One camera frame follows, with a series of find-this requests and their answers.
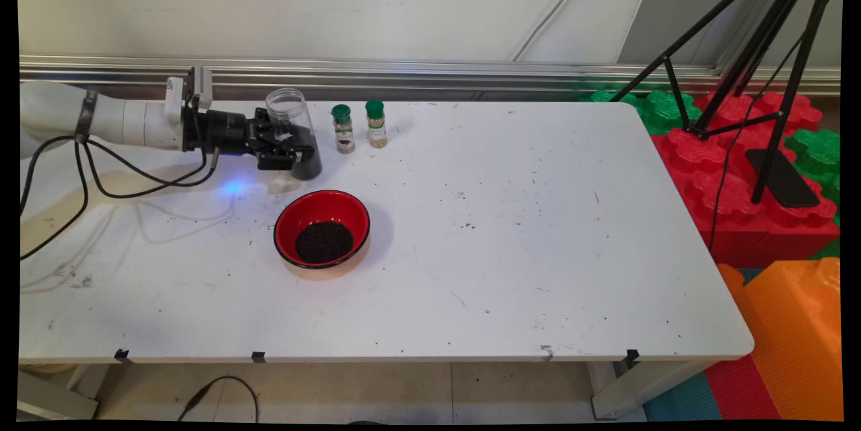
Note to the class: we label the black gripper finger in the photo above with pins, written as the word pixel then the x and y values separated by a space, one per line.
pixel 264 118
pixel 277 161

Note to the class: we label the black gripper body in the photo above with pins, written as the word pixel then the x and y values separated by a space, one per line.
pixel 225 132

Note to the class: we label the clear jar with black seeds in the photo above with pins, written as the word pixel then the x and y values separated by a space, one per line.
pixel 308 167

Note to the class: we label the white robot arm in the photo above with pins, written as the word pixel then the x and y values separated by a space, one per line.
pixel 121 118

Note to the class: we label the red bowl with black rim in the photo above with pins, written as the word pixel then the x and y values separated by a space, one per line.
pixel 296 212

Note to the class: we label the green-capped dark spice bottle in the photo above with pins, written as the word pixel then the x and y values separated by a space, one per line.
pixel 344 138

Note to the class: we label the black seeds pile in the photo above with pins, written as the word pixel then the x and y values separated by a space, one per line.
pixel 324 243

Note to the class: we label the green-capped tan spice bottle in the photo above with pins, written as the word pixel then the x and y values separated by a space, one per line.
pixel 377 130

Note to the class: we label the black tape clip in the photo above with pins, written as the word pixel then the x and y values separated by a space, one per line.
pixel 258 356
pixel 631 358
pixel 122 355

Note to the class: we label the green foam brick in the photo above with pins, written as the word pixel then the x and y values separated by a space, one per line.
pixel 662 111
pixel 817 152

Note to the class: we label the white table leg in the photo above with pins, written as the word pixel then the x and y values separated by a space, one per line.
pixel 625 394

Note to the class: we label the red foam brick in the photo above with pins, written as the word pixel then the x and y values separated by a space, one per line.
pixel 740 236

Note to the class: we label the teal floor mat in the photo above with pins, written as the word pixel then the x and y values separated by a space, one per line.
pixel 686 404

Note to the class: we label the large black tripod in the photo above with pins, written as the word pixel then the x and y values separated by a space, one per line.
pixel 781 120

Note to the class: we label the black flat slab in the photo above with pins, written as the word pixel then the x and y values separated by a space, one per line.
pixel 783 182

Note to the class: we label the red floor mat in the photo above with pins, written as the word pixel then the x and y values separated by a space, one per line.
pixel 740 390

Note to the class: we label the orange foam brick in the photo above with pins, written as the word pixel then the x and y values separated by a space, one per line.
pixel 794 337

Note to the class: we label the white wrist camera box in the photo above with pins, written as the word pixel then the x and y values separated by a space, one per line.
pixel 202 85

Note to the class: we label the aluminium rail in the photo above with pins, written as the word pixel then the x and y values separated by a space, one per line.
pixel 403 74

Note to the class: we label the white table frame bar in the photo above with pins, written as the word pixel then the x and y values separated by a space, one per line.
pixel 47 401

